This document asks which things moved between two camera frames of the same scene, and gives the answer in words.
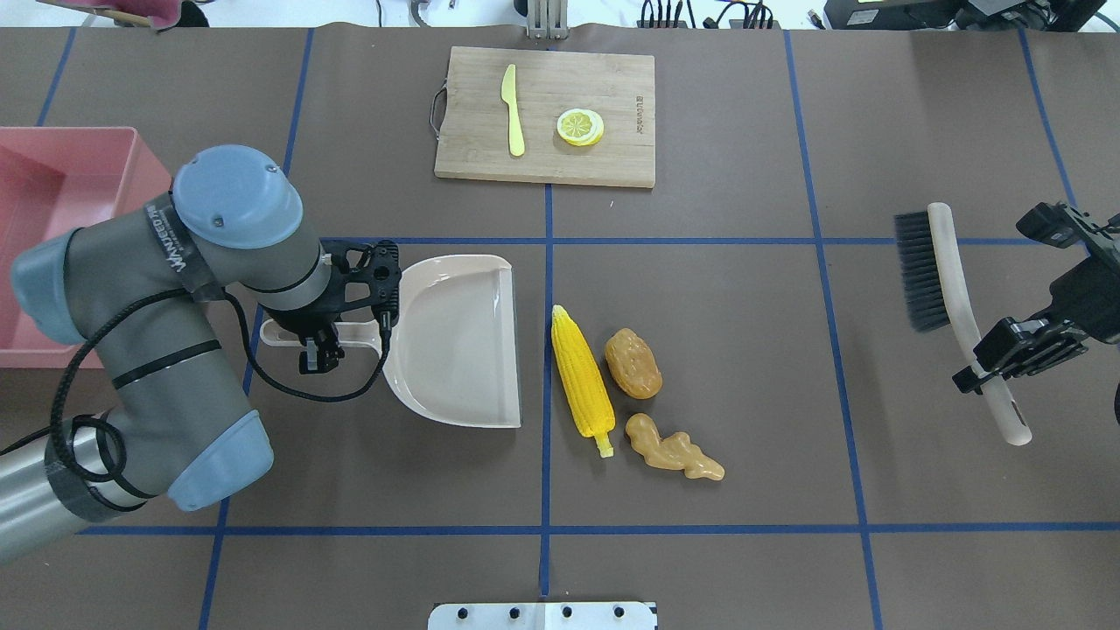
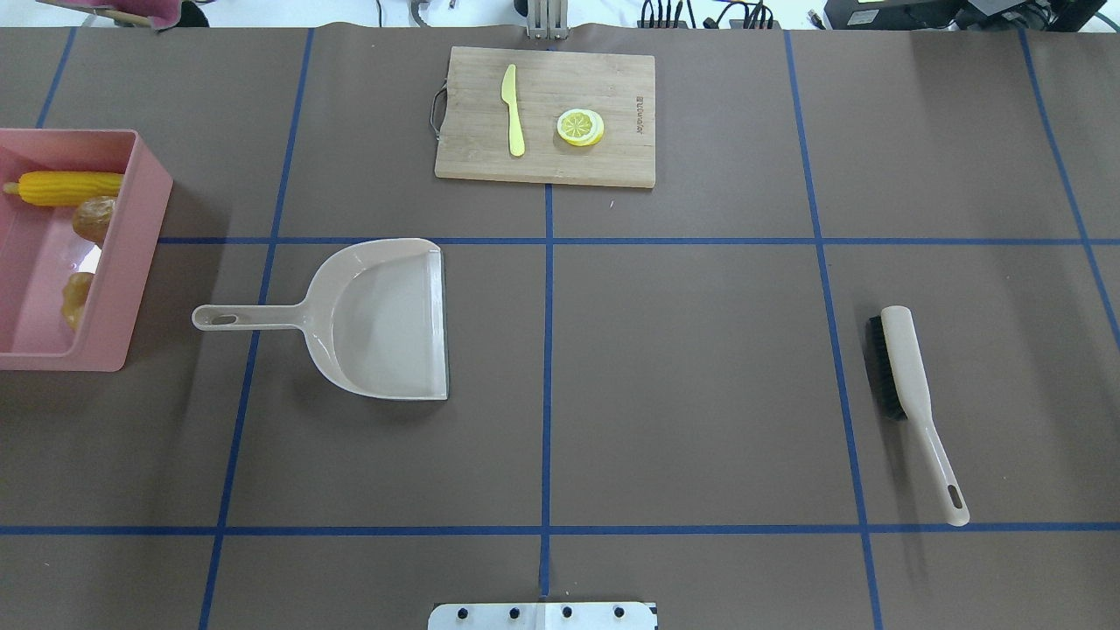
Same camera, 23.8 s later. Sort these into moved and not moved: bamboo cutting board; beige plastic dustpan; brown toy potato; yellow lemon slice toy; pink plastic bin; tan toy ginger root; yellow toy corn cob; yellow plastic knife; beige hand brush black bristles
Moved: brown toy potato; beige plastic dustpan; yellow toy corn cob; beige hand brush black bristles; tan toy ginger root
Not moved: bamboo cutting board; pink plastic bin; yellow lemon slice toy; yellow plastic knife
